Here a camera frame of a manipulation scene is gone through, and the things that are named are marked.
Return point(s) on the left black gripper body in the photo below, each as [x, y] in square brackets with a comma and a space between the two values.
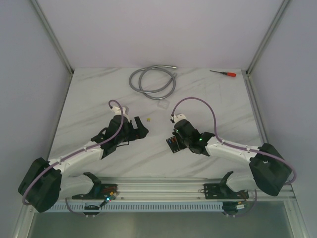
[133, 129]

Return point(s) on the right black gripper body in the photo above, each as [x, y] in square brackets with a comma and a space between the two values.
[184, 142]

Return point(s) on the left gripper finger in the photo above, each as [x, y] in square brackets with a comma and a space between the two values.
[141, 129]
[137, 136]

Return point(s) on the black fuse box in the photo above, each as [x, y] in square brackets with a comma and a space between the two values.
[177, 146]

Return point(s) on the clear plastic fuse box cover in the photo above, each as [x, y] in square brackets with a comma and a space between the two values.
[163, 104]

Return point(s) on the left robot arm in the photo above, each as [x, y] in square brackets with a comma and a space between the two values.
[48, 181]

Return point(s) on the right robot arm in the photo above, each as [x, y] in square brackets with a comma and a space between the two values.
[268, 172]

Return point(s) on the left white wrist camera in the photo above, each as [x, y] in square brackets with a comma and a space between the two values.
[120, 112]

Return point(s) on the aluminium rail frame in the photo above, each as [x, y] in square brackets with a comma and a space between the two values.
[175, 190]

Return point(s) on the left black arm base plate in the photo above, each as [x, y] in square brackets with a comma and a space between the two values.
[106, 191]

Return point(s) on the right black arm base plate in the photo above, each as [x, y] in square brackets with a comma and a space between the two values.
[221, 192]

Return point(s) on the red handled screwdriver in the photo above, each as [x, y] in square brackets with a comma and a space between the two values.
[230, 74]

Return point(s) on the perforated cable duct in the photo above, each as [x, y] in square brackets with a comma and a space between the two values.
[86, 207]

